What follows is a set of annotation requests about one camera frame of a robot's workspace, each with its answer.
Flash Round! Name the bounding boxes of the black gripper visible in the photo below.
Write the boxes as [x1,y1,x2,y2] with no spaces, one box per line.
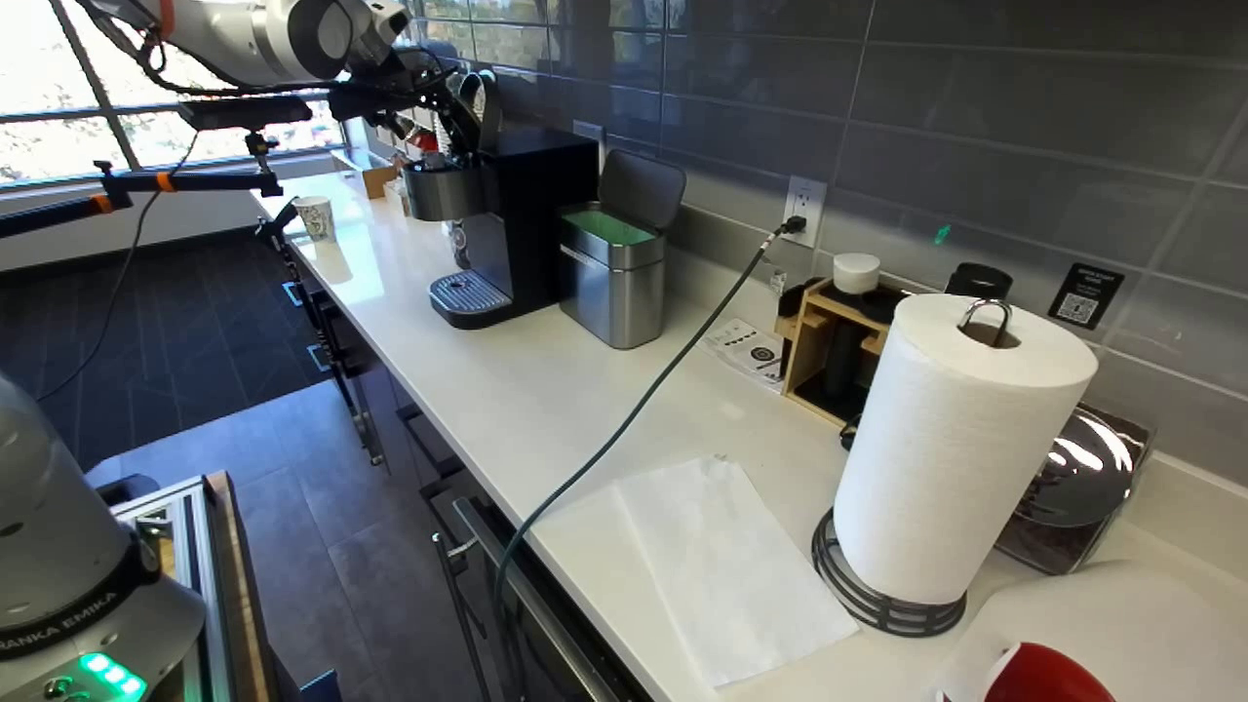
[323,46,458,162]

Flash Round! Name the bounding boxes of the white paper towel sheet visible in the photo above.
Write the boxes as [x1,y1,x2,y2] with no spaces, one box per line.
[608,452,865,695]

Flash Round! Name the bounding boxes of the white paper towel roll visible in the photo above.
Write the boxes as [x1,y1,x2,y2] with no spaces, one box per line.
[831,289,1098,606]

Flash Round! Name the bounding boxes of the black coffee machine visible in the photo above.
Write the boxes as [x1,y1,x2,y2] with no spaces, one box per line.
[402,62,599,330]

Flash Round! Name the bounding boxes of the stainless steel lidded bin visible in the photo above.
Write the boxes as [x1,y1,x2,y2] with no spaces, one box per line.
[558,146,690,349]

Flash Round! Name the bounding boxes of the black tripod bar orange clamps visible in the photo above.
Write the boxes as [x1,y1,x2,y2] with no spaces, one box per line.
[0,0,288,241]

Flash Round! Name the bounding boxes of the printed paper leaflet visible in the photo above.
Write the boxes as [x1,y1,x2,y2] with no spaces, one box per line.
[711,318,789,383]

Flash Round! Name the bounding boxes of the wooden organizer rack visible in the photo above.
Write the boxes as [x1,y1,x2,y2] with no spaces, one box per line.
[774,274,903,424]

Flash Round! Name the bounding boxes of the white lidded jar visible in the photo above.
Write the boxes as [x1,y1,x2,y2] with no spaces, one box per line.
[831,248,883,296]

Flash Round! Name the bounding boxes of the black QR code placard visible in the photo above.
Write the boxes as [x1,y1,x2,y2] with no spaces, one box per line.
[1043,257,1125,330]

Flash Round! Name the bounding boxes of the black stereo camera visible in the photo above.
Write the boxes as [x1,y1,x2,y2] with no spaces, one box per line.
[176,93,315,132]

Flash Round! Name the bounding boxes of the dark power cable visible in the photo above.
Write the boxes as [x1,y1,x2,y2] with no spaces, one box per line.
[483,209,809,702]

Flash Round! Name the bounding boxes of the white wall outlet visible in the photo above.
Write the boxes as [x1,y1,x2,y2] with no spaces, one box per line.
[778,170,831,248]

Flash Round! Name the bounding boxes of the aluminium frame robot cart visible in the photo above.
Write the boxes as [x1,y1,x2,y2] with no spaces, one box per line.
[88,467,282,702]

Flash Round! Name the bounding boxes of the black wire towel holder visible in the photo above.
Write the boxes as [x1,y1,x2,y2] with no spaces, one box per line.
[809,293,1019,639]

